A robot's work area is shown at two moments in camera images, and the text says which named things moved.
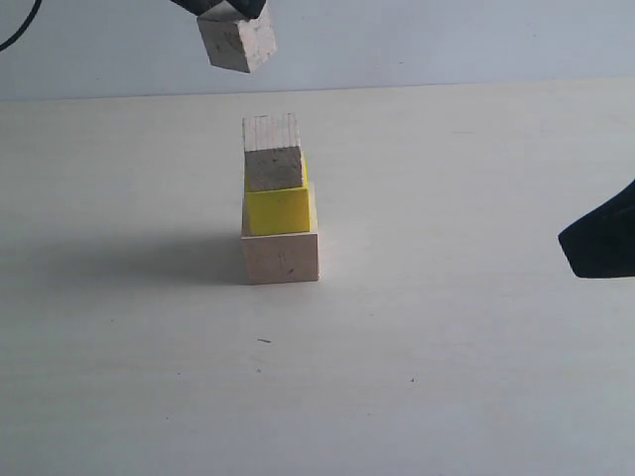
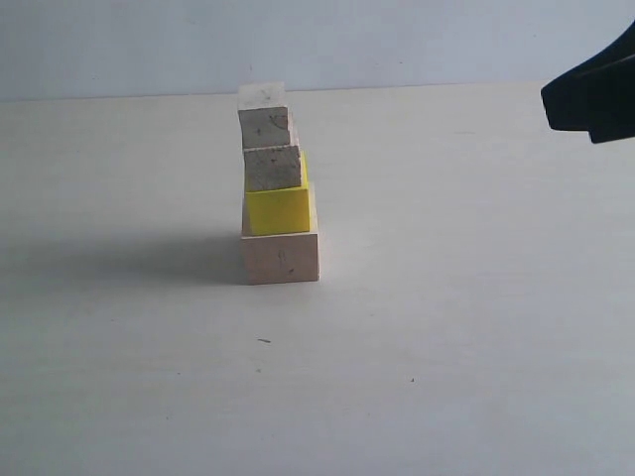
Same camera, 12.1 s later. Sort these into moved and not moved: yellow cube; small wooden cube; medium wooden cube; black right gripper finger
Moved: black right gripper finger; small wooden cube
Not moved: yellow cube; medium wooden cube
